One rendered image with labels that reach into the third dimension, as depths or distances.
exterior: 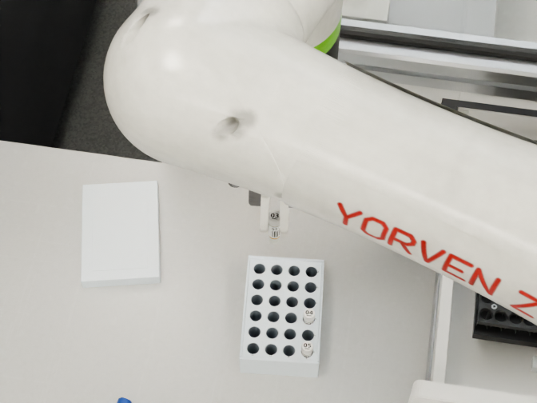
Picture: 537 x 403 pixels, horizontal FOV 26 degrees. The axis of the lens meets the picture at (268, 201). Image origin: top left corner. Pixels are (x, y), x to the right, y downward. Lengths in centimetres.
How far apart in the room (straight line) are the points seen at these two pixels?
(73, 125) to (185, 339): 115
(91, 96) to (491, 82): 132
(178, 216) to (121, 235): 7
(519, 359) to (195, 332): 35
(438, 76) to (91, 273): 44
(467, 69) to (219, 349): 40
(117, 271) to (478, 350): 40
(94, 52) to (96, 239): 119
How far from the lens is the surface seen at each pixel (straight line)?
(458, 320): 122
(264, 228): 110
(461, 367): 120
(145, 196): 135
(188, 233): 134
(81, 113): 239
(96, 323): 130
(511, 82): 122
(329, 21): 82
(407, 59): 120
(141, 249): 132
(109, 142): 234
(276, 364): 124
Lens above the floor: 193
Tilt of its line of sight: 59 degrees down
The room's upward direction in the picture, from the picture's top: straight up
